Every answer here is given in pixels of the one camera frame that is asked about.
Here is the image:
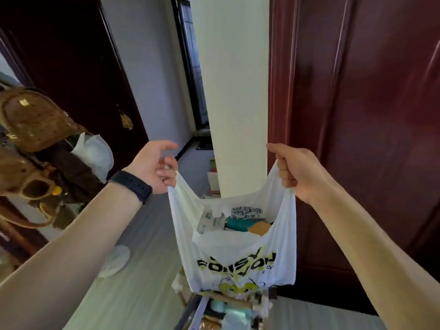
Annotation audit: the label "person's left hand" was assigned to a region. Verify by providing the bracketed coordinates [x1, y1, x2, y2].
[122, 140, 179, 195]

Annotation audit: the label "person's right hand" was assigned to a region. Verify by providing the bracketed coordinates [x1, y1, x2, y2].
[266, 143, 336, 205]

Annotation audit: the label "orange clear applicator tube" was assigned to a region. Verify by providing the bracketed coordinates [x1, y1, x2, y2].
[247, 220, 272, 237]

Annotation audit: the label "teal bottle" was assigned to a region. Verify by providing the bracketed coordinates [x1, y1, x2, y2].
[225, 217, 267, 232]

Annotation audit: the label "white box with teal circle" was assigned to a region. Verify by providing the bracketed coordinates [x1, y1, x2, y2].
[196, 209, 227, 234]

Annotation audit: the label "white plastic bag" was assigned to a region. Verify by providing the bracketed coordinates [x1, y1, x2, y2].
[167, 160, 298, 294]
[70, 132, 115, 184]

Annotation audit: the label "person's left forearm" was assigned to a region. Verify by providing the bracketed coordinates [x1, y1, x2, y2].
[0, 181, 143, 330]

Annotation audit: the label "person's right forearm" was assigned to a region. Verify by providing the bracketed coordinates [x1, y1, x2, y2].
[306, 181, 440, 330]

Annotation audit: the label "hanging white plastic bag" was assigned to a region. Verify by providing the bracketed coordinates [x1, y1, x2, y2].
[70, 132, 115, 184]

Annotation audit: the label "black smartwatch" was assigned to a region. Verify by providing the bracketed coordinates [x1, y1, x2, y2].
[108, 170, 153, 205]

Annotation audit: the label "stacked white red boxes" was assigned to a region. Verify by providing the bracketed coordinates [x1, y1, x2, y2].
[205, 157, 221, 199]

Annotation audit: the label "dark brown hanging garment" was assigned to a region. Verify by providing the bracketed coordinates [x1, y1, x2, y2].
[29, 135, 106, 231]

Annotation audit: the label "reddish brown wooden door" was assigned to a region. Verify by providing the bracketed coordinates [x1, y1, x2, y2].
[267, 0, 440, 317]

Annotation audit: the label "black framed glass door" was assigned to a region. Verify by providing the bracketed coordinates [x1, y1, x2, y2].
[170, 0, 211, 132]

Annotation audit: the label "brown woven backpack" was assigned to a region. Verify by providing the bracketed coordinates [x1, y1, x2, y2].
[0, 86, 89, 154]

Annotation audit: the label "brown leather handbag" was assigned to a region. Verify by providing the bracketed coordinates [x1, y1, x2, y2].
[0, 147, 64, 230]

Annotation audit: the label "dark brown door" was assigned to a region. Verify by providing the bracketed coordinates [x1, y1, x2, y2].
[0, 0, 149, 172]

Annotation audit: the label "pale teal package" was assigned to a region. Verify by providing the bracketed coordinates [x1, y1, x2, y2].
[209, 298, 254, 330]

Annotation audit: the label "brass door handle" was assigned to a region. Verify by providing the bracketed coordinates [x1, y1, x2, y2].
[118, 106, 135, 132]

